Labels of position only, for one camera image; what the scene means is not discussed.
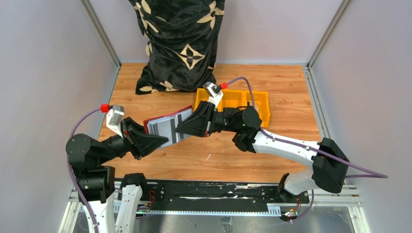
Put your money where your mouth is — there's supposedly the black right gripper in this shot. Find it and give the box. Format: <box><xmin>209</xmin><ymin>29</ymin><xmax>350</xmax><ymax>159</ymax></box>
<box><xmin>174</xmin><ymin>101</ymin><xmax>240</xmax><ymax>139</ymax></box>

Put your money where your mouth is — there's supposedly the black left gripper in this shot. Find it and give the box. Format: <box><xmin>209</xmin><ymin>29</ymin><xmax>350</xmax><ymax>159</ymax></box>
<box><xmin>98</xmin><ymin>115</ymin><xmax>169</xmax><ymax>162</ymax></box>

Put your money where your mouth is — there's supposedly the red leather card holder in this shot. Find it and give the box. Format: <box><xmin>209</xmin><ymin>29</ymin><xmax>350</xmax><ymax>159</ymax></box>
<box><xmin>143</xmin><ymin>105</ymin><xmax>193</xmax><ymax>149</ymax></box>

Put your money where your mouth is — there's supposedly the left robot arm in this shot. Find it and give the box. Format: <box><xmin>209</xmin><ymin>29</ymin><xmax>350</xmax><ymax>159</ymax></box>
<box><xmin>66</xmin><ymin>117</ymin><xmax>168</xmax><ymax>233</ymax></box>

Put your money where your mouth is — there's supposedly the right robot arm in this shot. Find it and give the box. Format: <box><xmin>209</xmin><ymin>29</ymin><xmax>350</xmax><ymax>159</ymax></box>
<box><xmin>176</xmin><ymin>101</ymin><xmax>349</xmax><ymax>203</ymax></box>

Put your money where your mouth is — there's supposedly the yellow three-compartment bin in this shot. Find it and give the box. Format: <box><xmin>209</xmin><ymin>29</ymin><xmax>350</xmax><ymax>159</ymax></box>
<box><xmin>193</xmin><ymin>88</ymin><xmax>271</xmax><ymax>128</ymax></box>

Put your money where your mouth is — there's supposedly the black floral blanket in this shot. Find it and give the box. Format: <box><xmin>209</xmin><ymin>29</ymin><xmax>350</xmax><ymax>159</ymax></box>
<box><xmin>130</xmin><ymin>0</ymin><xmax>225</xmax><ymax>95</ymax></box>

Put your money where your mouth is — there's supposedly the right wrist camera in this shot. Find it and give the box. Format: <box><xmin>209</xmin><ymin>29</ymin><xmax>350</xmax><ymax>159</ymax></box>
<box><xmin>203</xmin><ymin>82</ymin><xmax>223</xmax><ymax>108</ymax></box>

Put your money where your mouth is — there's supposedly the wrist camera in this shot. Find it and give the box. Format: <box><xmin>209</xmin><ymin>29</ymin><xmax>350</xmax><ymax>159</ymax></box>
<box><xmin>106</xmin><ymin>104</ymin><xmax>124</xmax><ymax>137</ymax></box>
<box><xmin>203</xmin><ymin>82</ymin><xmax>223</xmax><ymax>108</ymax></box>

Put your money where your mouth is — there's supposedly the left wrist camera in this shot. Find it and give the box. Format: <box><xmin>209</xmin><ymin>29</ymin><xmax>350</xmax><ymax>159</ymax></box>
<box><xmin>106</xmin><ymin>104</ymin><xmax>124</xmax><ymax>137</ymax></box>

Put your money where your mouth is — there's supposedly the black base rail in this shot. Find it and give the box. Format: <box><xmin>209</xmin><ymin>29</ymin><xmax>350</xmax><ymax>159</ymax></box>
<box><xmin>138</xmin><ymin>180</ymin><xmax>310</xmax><ymax>216</ymax></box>

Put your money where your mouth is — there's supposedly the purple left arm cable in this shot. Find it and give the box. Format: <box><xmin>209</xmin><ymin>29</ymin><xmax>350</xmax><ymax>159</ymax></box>
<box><xmin>66</xmin><ymin>103</ymin><xmax>112</xmax><ymax>233</ymax></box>

